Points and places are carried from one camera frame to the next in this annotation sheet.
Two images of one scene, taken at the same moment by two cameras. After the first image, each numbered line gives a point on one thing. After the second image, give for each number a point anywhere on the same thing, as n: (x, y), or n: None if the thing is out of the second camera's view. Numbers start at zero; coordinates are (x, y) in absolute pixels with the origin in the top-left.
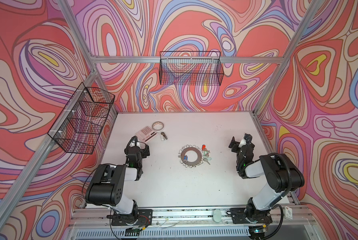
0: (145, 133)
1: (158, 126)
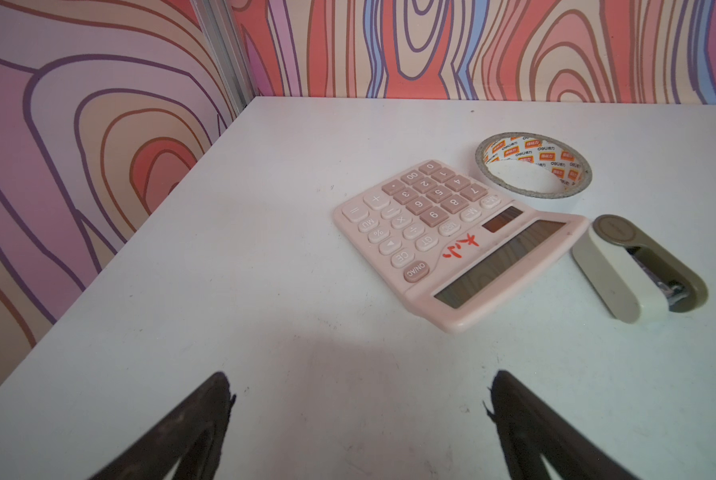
0: (449, 243)
1: (534, 168)
